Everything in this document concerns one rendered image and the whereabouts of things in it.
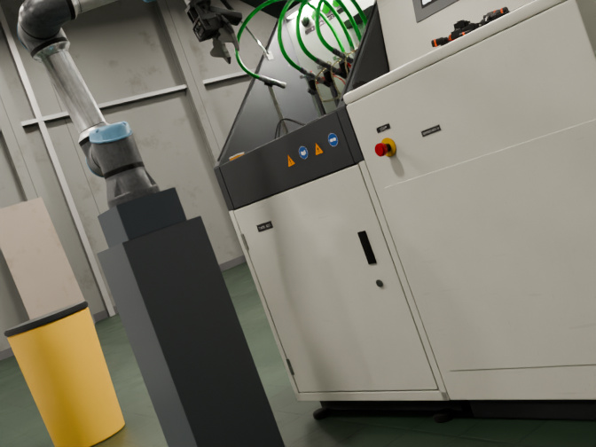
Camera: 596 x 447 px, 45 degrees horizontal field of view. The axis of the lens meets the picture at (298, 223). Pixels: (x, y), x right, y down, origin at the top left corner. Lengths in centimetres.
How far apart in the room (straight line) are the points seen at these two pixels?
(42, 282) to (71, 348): 732
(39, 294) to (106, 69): 382
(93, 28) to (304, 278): 1028
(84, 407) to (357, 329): 164
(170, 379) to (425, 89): 100
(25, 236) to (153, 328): 901
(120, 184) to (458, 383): 108
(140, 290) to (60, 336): 156
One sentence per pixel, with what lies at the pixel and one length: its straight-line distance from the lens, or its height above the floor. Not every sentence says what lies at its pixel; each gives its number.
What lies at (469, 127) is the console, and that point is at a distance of 177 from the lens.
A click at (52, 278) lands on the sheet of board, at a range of 1079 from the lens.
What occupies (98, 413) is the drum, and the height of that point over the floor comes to 13.
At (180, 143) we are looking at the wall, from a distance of 1219.
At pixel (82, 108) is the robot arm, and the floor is 121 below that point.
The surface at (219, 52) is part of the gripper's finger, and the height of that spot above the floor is 128.
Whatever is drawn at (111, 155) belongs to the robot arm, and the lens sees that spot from 203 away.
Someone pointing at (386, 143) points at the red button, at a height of 81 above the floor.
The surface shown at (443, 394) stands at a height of 9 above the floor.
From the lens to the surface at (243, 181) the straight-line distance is 242.
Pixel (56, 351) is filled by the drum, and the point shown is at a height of 47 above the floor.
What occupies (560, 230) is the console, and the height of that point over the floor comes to 49.
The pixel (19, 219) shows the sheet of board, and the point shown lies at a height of 179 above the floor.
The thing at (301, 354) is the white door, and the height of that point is 24.
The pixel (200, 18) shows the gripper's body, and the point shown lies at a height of 138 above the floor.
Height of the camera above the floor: 76
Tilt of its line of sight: 2 degrees down
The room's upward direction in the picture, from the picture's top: 20 degrees counter-clockwise
